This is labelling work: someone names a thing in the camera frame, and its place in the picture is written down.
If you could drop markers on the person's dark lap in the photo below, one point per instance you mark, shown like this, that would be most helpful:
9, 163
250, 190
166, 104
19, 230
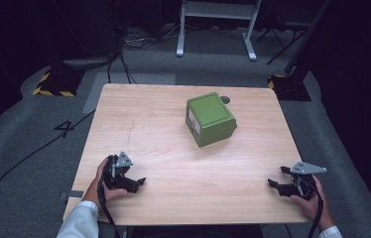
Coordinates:
190, 231

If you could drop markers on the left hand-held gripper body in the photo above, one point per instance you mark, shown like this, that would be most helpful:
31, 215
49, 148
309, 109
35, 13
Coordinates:
117, 180

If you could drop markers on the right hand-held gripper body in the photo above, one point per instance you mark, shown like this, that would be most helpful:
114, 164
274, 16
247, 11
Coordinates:
301, 188

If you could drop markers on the black equipment with grey base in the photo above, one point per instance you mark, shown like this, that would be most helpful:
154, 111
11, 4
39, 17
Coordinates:
91, 33

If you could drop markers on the person's right hand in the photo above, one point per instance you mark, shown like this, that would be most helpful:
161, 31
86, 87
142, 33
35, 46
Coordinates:
317, 206

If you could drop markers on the person's left hand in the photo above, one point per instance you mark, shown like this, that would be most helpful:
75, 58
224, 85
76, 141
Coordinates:
95, 190

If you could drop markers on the green box with white label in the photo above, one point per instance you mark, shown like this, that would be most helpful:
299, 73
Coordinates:
210, 112

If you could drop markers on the white metal stand frame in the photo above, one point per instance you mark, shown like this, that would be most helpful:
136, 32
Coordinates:
218, 10

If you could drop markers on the black tripod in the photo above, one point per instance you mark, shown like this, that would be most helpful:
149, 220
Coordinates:
282, 36

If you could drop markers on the black stand with striped base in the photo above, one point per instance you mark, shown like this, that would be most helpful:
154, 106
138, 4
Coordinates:
59, 84
291, 87

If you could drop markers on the grey round table grommet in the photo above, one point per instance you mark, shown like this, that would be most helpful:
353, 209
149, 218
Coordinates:
225, 99

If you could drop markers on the grey tape strip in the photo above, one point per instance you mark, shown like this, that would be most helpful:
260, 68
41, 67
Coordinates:
76, 194

